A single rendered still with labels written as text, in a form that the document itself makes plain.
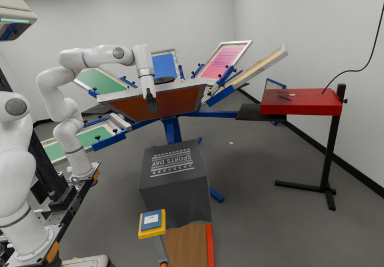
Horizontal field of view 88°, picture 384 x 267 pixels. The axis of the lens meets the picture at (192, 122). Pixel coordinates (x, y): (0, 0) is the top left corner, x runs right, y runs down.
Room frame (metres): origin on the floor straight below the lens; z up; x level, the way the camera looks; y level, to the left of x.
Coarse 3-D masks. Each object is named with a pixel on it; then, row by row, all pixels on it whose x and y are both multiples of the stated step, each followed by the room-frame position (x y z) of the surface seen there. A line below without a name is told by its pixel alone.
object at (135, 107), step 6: (108, 102) 1.04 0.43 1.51; (114, 102) 1.06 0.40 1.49; (120, 102) 1.08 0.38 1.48; (126, 102) 1.10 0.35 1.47; (132, 102) 1.12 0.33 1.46; (138, 102) 1.14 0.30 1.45; (144, 102) 1.16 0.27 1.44; (120, 108) 1.18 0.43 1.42; (126, 108) 1.21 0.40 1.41; (132, 108) 1.23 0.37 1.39; (138, 108) 1.26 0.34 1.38; (144, 108) 1.28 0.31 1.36; (132, 114) 1.38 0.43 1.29; (138, 114) 1.42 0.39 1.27; (144, 114) 1.45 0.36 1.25; (150, 114) 1.49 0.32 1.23; (156, 114) 1.53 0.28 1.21; (162, 114) 1.57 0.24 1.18; (138, 120) 1.61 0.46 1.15
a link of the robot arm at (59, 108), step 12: (48, 72) 0.92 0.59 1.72; (60, 72) 0.95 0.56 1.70; (72, 72) 1.03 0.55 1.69; (36, 84) 0.92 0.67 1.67; (48, 84) 0.91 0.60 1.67; (60, 84) 0.94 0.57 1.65; (48, 96) 0.93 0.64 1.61; (60, 96) 0.97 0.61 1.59; (48, 108) 0.94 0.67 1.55; (60, 108) 0.95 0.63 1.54; (72, 108) 1.02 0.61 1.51; (60, 120) 0.94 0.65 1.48
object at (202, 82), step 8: (184, 80) 1.06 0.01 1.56; (192, 80) 1.06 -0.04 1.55; (200, 80) 1.05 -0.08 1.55; (160, 88) 1.04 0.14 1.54; (168, 88) 1.04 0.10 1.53; (176, 88) 1.03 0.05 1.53; (184, 88) 1.05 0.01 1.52; (200, 88) 1.10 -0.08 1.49; (104, 96) 1.02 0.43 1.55; (112, 96) 1.02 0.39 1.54; (120, 96) 1.02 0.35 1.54; (128, 96) 1.02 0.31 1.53; (136, 96) 1.03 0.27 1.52; (200, 96) 1.26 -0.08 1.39; (104, 104) 1.06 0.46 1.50; (120, 112) 1.26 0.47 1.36; (136, 120) 1.60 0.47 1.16; (144, 120) 1.66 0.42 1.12
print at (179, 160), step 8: (168, 152) 1.34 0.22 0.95; (176, 152) 1.32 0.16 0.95; (184, 152) 1.30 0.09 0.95; (152, 160) 1.26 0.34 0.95; (160, 160) 1.24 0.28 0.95; (168, 160) 1.23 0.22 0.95; (176, 160) 1.21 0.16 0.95; (184, 160) 1.20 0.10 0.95; (192, 160) 1.18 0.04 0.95; (152, 168) 1.16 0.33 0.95; (160, 168) 1.15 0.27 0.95; (168, 168) 1.13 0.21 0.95; (176, 168) 1.12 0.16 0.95; (184, 168) 1.10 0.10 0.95; (192, 168) 1.09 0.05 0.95; (152, 176) 1.07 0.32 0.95
